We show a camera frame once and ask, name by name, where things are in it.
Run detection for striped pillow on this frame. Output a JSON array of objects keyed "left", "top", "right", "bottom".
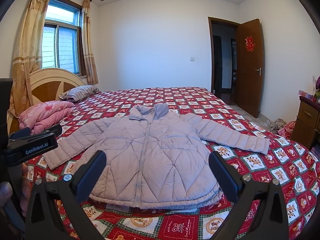
[{"left": 59, "top": 85, "right": 100, "bottom": 103}]

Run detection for clothes pile on floor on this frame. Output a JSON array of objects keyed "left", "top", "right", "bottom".
[{"left": 270, "top": 119, "right": 296, "bottom": 139}]

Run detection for red double happiness decal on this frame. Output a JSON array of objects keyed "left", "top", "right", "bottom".
[{"left": 245, "top": 36, "right": 256, "bottom": 52}]

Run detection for brown wooden door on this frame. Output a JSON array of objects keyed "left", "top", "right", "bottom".
[{"left": 235, "top": 19, "right": 264, "bottom": 118}]

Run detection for light purple puffer jacket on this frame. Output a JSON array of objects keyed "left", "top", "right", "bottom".
[{"left": 44, "top": 103, "right": 270, "bottom": 209}]

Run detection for left beige floral curtain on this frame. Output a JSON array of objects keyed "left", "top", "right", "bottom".
[{"left": 9, "top": 0, "right": 50, "bottom": 117}]

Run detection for right beige floral curtain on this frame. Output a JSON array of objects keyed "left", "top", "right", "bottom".
[{"left": 81, "top": 0, "right": 99, "bottom": 85}]

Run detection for cream and wood headboard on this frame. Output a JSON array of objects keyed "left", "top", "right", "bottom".
[{"left": 8, "top": 68, "right": 84, "bottom": 134}]

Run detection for items on dresser top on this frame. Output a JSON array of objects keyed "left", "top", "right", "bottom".
[{"left": 298, "top": 76, "right": 320, "bottom": 103}]

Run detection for beige floral curtain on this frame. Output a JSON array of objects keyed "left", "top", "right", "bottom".
[
  {"left": 9, "top": 0, "right": 50, "bottom": 117},
  {"left": 81, "top": 0, "right": 99, "bottom": 85}
]

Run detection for wooden dresser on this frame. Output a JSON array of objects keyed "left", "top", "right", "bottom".
[{"left": 291, "top": 96, "right": 320, "bottom": 150}]

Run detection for person's left hand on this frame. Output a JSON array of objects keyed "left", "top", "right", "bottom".
[{"left": 1, "top": 163, "right": 31, "bottom": 217}]

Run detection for pink folded quilt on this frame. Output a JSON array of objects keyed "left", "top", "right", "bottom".
[{"left": 18, "top": 101, "right": 74, "bottom": 135}]

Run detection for window with dark frame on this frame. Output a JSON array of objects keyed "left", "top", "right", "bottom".
[{"left": 42, "top": 0, "right": 81, "bottom": 75}]

